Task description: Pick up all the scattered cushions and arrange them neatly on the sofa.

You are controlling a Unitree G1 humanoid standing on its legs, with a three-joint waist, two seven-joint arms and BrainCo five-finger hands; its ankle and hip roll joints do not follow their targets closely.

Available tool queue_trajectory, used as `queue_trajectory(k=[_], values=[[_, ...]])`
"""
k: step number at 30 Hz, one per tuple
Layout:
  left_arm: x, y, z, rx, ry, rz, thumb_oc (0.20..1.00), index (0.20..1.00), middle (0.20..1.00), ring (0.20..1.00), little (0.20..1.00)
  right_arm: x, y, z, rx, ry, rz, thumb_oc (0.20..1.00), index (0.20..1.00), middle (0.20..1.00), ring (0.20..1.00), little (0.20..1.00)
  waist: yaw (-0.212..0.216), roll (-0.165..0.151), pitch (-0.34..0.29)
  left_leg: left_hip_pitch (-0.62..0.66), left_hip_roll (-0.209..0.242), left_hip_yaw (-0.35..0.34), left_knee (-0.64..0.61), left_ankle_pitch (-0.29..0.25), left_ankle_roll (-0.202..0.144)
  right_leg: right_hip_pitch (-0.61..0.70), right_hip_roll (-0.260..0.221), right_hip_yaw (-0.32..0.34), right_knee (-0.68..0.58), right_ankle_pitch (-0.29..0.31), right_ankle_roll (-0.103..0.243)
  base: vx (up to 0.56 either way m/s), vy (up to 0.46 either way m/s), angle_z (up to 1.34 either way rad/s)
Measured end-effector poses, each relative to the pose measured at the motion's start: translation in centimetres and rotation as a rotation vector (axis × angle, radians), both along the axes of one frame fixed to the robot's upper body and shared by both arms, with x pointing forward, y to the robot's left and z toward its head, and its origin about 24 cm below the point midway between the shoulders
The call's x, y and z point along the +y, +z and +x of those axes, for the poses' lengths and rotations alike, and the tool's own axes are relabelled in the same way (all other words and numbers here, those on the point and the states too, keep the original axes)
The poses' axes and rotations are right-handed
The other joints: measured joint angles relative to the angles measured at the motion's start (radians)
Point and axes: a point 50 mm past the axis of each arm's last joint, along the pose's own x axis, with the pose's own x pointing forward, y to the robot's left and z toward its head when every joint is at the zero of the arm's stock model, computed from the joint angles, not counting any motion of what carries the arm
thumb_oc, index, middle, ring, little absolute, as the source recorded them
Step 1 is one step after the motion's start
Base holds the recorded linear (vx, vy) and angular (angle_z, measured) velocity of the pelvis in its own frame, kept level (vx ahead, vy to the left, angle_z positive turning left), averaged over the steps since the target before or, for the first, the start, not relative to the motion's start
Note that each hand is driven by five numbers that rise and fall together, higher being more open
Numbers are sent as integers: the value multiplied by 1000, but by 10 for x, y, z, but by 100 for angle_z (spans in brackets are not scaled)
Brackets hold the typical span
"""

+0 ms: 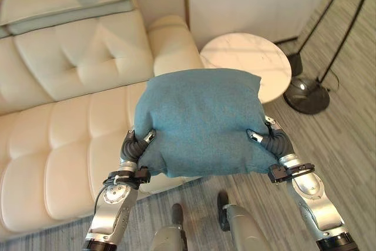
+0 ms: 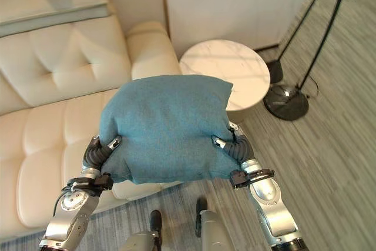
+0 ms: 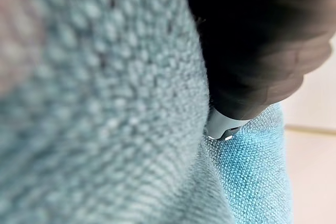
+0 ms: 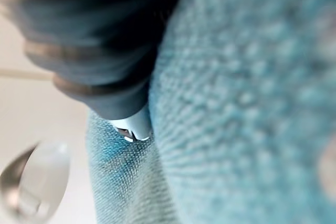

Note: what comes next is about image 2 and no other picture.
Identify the silver right robot leg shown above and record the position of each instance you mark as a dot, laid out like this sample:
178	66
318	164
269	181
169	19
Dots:
210	227

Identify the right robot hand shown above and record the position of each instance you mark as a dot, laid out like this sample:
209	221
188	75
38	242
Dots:
239	146

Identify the cream leather sofa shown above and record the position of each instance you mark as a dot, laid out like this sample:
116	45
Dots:
58	101

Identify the blue fabric cushion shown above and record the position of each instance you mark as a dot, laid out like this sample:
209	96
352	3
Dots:
167	127

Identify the round white marble side table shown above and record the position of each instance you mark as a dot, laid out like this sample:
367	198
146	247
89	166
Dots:
232	66

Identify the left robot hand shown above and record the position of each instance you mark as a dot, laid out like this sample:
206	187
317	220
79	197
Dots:
97	152

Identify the cream cushion with grey print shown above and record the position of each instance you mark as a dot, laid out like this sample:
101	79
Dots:
53	1

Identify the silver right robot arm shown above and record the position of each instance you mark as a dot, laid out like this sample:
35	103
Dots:
271	207

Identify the black floor lamp with round base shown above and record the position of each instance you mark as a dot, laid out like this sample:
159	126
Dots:
289	102

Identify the silver robot leg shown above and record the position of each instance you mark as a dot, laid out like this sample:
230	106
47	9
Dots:
210	227
147	233

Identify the silver left robot leg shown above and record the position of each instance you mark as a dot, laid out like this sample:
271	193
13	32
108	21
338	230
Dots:
147	233

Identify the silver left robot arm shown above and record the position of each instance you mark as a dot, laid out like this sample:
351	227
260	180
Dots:
70	207

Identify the black floor lamp with cylinder base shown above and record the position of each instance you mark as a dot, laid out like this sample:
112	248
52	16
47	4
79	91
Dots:
276	70

